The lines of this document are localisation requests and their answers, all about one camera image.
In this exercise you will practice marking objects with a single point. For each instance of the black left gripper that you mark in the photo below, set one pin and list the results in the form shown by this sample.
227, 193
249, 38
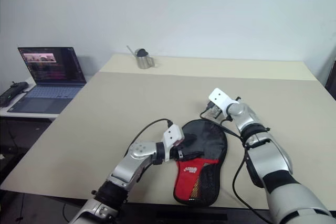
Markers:
176, 151

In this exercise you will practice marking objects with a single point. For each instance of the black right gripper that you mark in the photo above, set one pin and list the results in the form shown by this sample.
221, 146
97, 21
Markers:
216, 112

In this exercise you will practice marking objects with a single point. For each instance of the black and red paddle case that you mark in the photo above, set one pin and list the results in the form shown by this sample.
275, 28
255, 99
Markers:
207, 140

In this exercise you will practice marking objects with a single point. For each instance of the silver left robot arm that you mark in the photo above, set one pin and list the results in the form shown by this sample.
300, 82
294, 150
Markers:
131, 166

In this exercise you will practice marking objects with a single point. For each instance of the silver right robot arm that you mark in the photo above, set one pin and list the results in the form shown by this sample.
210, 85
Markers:
273, 161

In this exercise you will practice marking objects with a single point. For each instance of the small steel watering can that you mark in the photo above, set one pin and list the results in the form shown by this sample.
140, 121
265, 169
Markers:
143, 60

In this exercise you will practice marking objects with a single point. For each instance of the black chair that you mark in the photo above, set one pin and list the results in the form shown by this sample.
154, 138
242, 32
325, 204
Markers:
331, 77

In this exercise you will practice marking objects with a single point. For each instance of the open dark blue laptop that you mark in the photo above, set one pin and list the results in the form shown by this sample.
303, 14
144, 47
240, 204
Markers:
50, 82

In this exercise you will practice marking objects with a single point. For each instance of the black handheld device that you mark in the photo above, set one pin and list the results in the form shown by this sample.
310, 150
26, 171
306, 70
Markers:
11, 93

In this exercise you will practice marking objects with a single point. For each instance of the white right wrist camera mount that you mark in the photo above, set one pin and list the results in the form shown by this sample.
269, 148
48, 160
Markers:
221, 99

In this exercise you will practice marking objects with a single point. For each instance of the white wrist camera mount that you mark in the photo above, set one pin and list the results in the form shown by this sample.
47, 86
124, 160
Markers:
221, 99
172, 136

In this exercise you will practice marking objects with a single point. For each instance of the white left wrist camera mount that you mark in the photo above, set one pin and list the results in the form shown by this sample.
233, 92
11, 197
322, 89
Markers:
172, 136

